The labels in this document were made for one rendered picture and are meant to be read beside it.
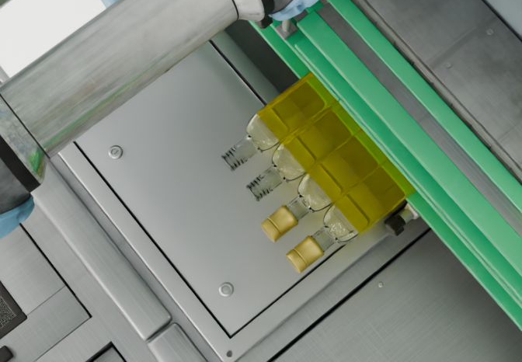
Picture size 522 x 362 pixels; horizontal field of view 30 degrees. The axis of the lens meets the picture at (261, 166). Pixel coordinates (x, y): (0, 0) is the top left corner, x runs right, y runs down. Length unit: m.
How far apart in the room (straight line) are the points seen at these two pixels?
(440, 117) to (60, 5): 0.69
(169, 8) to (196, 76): 0.65
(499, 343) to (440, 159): 0.39
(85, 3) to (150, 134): 0.25
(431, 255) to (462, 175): 0.30
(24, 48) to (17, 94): 0.71
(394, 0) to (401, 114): 0.16
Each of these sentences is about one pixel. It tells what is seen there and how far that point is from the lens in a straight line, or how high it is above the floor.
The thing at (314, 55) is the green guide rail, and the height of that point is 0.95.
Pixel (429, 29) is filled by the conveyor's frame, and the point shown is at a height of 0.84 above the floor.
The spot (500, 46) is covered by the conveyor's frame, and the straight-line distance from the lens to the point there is 1.34.
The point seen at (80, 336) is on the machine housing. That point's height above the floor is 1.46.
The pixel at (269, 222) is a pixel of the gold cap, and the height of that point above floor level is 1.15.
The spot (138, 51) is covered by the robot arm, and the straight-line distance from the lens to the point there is 0.94.
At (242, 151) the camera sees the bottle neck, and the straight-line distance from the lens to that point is 1.40.
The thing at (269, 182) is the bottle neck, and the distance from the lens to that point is 1.39.
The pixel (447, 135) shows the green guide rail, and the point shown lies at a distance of 1.31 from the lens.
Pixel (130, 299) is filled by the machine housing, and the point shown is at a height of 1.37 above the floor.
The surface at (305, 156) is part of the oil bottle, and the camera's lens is 1.39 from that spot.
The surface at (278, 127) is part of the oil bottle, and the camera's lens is 1.40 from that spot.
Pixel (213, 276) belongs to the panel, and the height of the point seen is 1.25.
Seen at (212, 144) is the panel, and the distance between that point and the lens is 1.55.
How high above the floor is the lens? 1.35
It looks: 10 degrees down
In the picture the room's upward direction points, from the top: 128 degrees counter-clockwise
